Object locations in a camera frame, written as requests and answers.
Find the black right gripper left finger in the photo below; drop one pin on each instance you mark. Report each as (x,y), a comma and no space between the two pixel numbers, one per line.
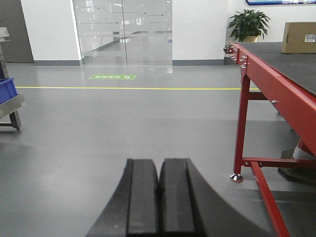
(132,210)

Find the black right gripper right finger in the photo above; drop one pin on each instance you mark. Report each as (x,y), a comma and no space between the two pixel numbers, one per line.
(190,207)

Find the brown cardboard package box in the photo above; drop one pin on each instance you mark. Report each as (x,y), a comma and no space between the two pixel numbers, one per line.
(299,38)

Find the green floor sign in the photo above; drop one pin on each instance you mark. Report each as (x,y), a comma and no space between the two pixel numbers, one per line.
(114,77)

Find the grey metal rack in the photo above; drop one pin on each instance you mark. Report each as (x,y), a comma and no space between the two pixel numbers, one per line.
(10,107)

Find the blue plastic bin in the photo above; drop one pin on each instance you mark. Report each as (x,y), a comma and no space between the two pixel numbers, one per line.
(7,90)

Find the frosted glass door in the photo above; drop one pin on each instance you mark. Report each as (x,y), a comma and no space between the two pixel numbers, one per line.
(124,32)

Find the green potted plant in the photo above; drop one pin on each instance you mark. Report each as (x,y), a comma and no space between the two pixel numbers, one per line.
(248,23)

